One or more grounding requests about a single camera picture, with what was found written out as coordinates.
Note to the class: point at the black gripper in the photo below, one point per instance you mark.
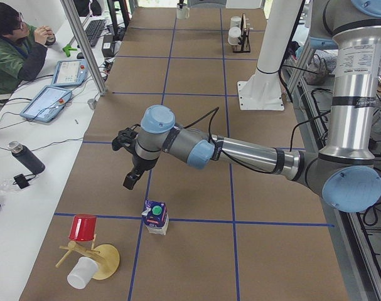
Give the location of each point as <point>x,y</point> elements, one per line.
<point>139,165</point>

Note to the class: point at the blue white milk carton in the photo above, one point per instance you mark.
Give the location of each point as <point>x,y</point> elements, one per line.
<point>155,217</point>

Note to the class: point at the white HOME mug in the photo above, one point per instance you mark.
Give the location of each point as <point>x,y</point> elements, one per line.
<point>182,12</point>

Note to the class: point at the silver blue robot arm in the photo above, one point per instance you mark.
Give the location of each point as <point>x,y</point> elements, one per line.
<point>342,172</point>

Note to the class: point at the red plastic cup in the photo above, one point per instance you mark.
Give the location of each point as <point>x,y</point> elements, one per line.
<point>83,227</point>

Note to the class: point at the wooden cup tree stand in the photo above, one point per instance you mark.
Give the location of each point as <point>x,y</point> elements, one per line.
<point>106,256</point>

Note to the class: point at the white plastic cup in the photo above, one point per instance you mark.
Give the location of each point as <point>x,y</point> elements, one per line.
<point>82,272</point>

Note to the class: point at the blue teach pendant tablet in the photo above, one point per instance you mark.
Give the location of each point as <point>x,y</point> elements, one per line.
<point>46,105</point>

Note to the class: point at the black water bottle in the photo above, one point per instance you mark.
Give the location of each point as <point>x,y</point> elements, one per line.
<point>26,157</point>

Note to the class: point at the green plastic tool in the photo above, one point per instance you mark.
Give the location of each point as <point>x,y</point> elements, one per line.
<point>68,49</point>

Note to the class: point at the black small adapter box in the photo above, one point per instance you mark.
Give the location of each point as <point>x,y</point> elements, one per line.
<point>21,181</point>

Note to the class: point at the black keyboard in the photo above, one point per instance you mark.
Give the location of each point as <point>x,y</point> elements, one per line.
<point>93,31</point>

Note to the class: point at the seated person green jacket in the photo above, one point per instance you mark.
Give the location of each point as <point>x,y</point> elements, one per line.
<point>23,49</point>

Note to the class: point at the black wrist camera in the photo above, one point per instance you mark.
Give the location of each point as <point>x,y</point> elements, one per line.
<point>132,178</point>

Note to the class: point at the aluminium frame post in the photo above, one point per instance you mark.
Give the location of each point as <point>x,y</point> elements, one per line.
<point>81,38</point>

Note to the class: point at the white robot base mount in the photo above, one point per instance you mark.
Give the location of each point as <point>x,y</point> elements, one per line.
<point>263,90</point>

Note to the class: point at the black wire cup rack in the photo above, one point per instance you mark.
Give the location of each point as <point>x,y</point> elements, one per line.
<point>244,44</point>

